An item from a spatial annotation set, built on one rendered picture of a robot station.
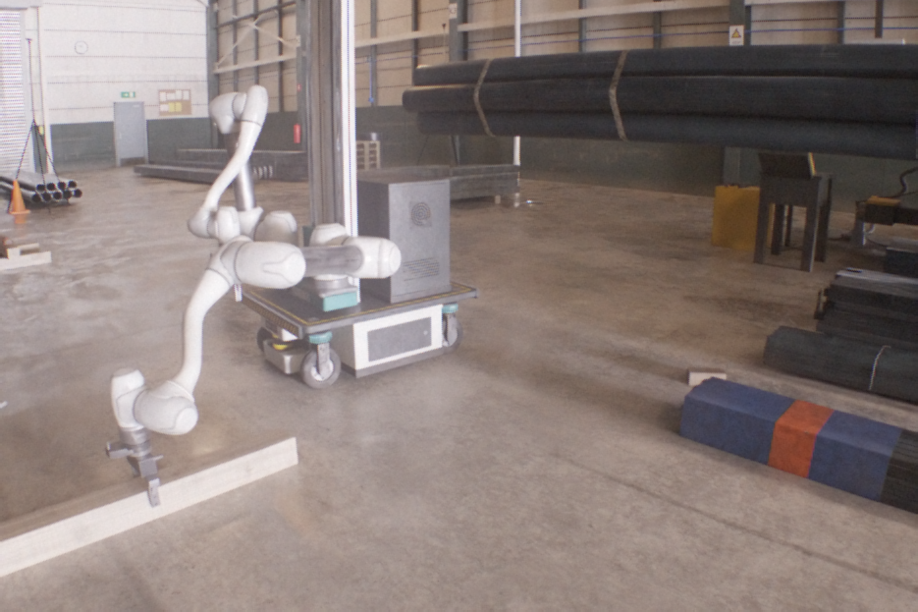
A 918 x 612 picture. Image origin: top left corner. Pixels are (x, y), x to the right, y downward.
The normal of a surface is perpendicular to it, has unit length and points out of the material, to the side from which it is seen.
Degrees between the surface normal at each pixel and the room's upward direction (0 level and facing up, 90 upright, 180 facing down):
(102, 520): 90
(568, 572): 0
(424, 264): 90
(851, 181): 90
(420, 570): 0
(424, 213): 90
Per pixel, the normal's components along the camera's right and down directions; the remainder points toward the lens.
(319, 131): 0.64, 0.18
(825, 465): -0.72, 0.16
